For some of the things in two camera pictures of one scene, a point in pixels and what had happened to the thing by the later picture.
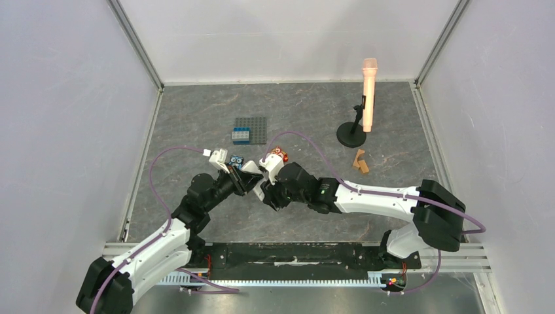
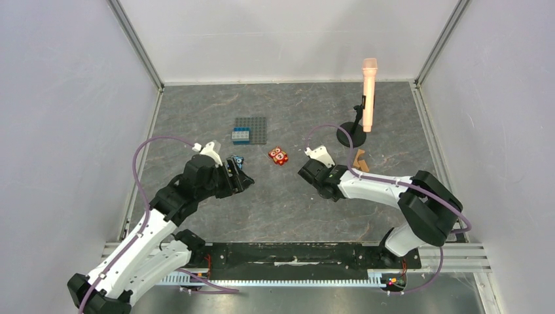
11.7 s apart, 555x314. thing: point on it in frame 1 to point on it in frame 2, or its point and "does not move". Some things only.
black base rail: x=292 y=261 does not move
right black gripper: x=269 y=190 to x=312 y=171
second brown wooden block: x=363 y=166 does not move
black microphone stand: x=351 y=134 does not move
